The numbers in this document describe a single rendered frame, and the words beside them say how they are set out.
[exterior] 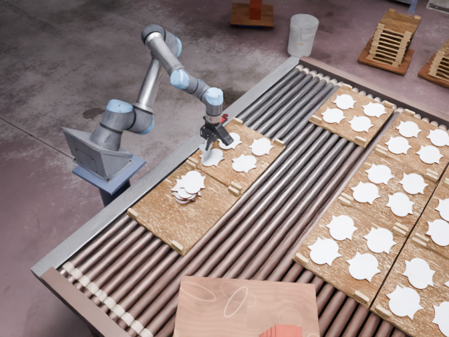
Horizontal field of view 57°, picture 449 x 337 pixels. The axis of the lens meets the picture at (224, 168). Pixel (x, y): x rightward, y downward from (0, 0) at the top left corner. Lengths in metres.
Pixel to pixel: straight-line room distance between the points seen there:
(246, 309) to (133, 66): 3.36
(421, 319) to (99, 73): 3.62
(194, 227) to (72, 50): 3.39
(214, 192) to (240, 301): 0.60
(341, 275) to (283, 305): 0.34
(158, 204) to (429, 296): 1.20
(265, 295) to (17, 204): 2.28
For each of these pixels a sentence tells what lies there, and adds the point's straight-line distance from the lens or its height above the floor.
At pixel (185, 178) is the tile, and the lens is 1.92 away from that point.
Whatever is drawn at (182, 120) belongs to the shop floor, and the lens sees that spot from 3.75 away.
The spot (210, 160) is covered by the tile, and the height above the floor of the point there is 0.95.
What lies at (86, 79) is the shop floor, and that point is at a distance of 4.39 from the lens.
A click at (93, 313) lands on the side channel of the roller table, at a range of 1.69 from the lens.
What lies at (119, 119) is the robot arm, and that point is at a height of 1.15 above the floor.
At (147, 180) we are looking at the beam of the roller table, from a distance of 2.06.
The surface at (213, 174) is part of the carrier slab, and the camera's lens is 2.03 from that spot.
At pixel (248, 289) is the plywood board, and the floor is 1.04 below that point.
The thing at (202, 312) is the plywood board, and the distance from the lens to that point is 1.54.
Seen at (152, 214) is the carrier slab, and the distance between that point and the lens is 1.89.
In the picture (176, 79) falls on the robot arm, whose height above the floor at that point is 1.42.
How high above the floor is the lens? 2.46
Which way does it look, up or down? 48 degrees down
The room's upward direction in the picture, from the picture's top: 3 degrees clockwise
